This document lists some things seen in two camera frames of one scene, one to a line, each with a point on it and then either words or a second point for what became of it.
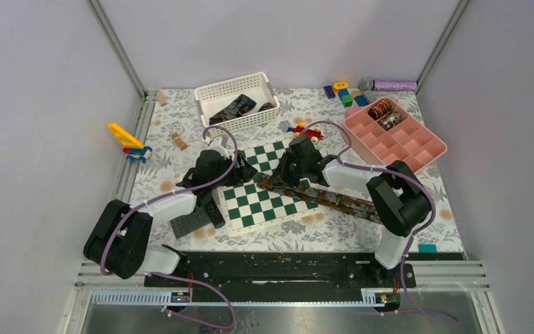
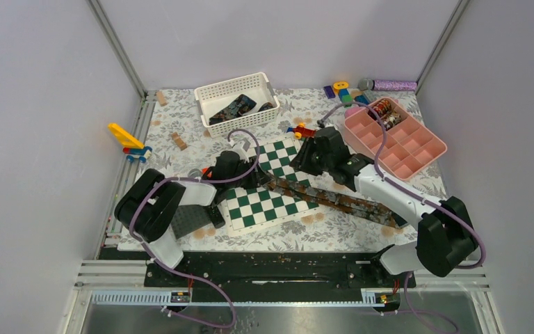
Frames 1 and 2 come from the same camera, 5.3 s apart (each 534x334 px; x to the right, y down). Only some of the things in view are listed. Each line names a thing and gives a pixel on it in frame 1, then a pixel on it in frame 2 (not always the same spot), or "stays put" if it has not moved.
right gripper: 281,175 -> 302,160
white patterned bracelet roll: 389,120 stays put
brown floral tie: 358,205 stays put
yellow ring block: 339,85 stays put
